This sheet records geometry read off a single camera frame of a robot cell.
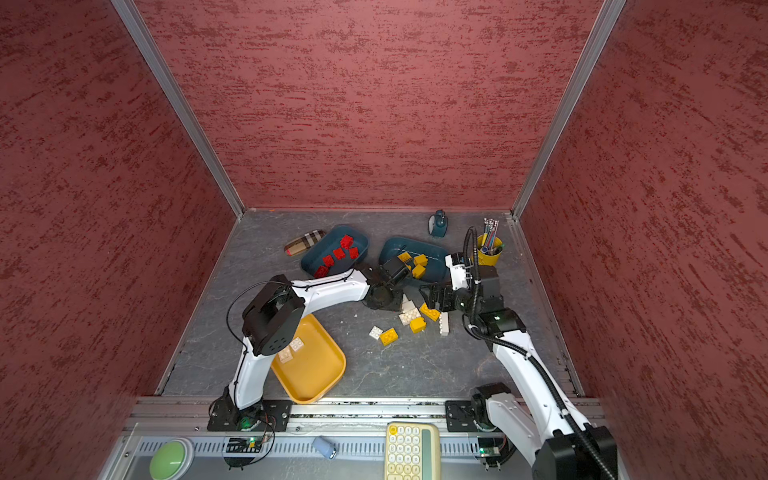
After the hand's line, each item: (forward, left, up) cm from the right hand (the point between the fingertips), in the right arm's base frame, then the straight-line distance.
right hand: (431, 292), depth 80 cm
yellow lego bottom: (-7, +12, -15) cm, 20 cm away
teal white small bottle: (+32, -7, -8) cm, 34 cm away
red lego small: (+23, +34, -15) cm, 43 cm away
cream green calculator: (-35, +7, -13) cm, 38 cm away
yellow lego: (0, -2, -15) cm, 15 cm away
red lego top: (+24, +30, -14) cm, 41 cm away
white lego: (-3, -5, -14) cm, 15 cm away
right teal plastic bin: (+17, -5, -16) cm, 24 cm away
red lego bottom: (+28, +27, -11) cm, 40 cm away
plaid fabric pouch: (+28, +42, -11) cm, 52 cm away
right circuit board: (-34, -12, -16) cm, 40 cm away
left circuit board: (-32, +48, -16) cm, 60 cm away
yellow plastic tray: (-15, +32, -13) cm, 38 cm away
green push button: (-34, +63, -13) cm, 73 cm away
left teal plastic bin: (+23, +39, -14) cm, 48 cm away
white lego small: (-5, +16, -14) cm, 22 cm away
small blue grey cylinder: (-33, +28, -12) cm, 45 cm away
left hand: (+2, +11, -14) cm, 18 cm away
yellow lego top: (+20, 0, -13) cm, 24 cm away
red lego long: (+17, +35, -13) cm, 41 cm away
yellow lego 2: (-3, +3, -14) cm, 15 cm away
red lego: (+25, +24, -14) cm, 37 cm away
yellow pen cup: (+15, -21, -5) cm, 27 cm away
